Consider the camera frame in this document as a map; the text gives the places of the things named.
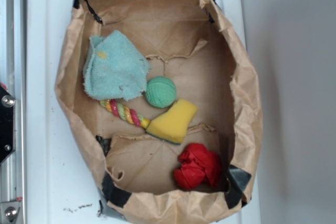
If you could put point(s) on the green rubber ball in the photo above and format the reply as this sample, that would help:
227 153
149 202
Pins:
160 92

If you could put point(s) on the brown paper bag bin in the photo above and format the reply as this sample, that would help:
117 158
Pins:
192 43

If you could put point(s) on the yellow sponge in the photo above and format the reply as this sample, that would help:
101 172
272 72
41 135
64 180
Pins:
172 125

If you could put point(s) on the light blue terry cloth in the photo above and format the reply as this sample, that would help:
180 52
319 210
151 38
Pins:
114 68

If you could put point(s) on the crumpled red paper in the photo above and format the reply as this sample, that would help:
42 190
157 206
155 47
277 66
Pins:
199 165

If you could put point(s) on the multicolour twisted rope toy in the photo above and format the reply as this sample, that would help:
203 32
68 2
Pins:
125 113

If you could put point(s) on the black metal bracket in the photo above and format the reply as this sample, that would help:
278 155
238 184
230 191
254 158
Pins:
7 123

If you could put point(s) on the aluminium frame rail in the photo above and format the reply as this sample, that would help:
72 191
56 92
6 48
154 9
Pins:
13 76

